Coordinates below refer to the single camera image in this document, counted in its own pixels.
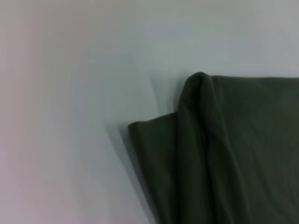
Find dark green FREE! t-shirt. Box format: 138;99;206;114
127;71;299;224

